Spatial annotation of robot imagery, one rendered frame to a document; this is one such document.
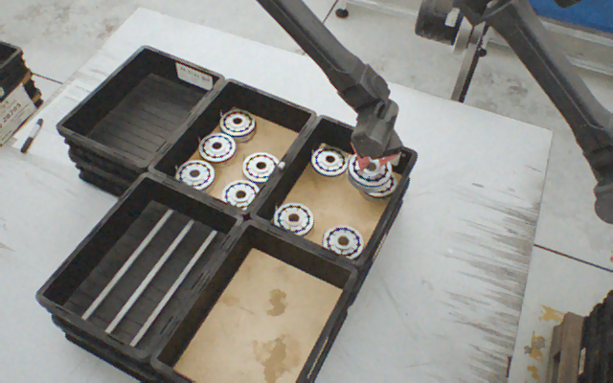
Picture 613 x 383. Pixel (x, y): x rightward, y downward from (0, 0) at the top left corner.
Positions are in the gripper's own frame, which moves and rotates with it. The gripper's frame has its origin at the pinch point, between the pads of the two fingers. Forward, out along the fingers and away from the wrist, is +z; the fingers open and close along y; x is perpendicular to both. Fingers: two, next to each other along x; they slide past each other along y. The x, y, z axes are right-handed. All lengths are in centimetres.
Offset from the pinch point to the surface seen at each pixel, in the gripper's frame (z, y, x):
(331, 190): 22.3, -3.6, 9.9
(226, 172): 23.1, -29.3, 24.4
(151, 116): 24, -45, 52
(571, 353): 89, 76, -40
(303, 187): 22.5, -10.8, 13.3
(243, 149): 23.2, -22.5, 31.0
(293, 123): 19.9, -6.6, 33.9
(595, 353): 74, 74, -45
